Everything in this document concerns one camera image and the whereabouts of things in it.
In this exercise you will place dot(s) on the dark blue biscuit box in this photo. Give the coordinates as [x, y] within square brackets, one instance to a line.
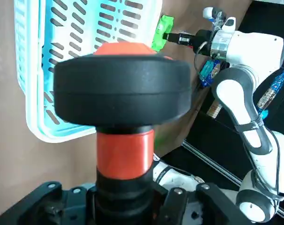
[209, 70]

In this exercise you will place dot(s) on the light blue plastic basket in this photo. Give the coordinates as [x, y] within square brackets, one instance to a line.
[33, 70]

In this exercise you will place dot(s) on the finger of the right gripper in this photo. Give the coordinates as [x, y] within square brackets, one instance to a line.
[172, 37]

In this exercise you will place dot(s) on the black orange barcode scanner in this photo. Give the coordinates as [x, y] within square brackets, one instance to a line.
[120, 93]

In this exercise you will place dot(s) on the aluminium frame rail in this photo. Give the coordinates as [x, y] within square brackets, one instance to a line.
[212, 161]

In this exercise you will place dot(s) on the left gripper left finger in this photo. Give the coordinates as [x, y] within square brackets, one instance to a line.
[50, 204]

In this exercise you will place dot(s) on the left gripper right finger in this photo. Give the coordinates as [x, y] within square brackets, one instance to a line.
[202, 208]

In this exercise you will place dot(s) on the green snack packet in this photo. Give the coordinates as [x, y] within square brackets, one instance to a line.
[164, 25]

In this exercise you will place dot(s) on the blue cookie packet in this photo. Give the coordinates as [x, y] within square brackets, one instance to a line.
[276, 82]

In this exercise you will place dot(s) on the teal snack packet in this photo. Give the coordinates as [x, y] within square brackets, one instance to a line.
[264, 114]

